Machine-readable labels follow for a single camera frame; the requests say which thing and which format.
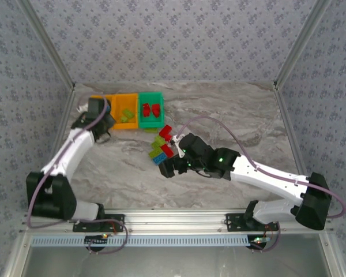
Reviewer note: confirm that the aluminum frame leg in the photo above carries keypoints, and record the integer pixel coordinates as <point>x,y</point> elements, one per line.
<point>333,256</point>
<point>17,256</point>

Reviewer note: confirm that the aluminum front frame rail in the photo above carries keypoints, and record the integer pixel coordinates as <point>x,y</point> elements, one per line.
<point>176,219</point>

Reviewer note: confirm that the small LED circuit board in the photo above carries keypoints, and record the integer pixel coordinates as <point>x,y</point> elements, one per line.
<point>261,239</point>
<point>104,236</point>

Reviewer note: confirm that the steel sheet panel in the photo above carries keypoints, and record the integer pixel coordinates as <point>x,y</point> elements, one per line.
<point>176,262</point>

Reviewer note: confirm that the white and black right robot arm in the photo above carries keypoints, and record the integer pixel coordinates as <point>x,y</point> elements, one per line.
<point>262,176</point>

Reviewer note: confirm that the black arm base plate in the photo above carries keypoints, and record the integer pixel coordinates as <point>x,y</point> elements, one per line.
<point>115,217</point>
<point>233,222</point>

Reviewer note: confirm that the green plastic bin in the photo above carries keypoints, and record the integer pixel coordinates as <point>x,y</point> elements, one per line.
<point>151,122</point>

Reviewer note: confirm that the aluminum corner post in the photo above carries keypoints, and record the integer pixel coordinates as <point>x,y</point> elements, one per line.
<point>48,43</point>
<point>300,43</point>

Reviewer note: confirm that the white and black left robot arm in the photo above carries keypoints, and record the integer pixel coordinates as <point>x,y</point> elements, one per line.
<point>72,150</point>

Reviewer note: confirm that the black lower mounting bracket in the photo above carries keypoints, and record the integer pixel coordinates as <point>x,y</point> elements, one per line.
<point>95,241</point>
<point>255,246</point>

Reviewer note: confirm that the aluminum side rail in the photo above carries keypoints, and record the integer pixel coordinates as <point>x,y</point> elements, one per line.
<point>289,130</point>
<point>64,115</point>

